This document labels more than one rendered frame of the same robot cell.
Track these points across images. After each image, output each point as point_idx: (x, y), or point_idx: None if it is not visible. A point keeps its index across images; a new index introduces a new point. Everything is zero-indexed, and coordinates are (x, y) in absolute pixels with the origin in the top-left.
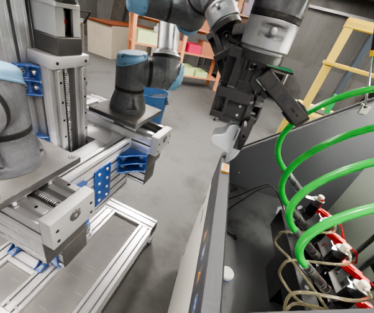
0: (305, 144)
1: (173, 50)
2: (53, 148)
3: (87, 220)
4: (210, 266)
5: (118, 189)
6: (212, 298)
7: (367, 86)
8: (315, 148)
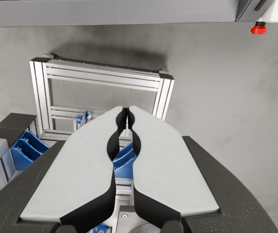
0: None
1: None
2: (122, 229)
3: (130, 143)
4: (178, 17)
5: (59, 131)
6: (218, 9)
7: None
8: None
